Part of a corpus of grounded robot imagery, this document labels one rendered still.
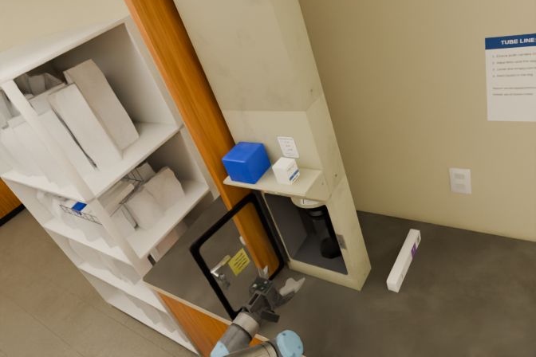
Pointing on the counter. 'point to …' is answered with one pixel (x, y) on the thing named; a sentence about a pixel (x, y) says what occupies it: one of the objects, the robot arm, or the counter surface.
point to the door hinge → (271, 224)
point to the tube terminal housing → (332, 154)
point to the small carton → (285, 170)
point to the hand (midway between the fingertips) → (286, 272)
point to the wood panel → (176, 62)
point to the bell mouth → (305, 203)
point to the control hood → (301, 186)
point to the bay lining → (289, 221)
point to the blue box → (246, 162)
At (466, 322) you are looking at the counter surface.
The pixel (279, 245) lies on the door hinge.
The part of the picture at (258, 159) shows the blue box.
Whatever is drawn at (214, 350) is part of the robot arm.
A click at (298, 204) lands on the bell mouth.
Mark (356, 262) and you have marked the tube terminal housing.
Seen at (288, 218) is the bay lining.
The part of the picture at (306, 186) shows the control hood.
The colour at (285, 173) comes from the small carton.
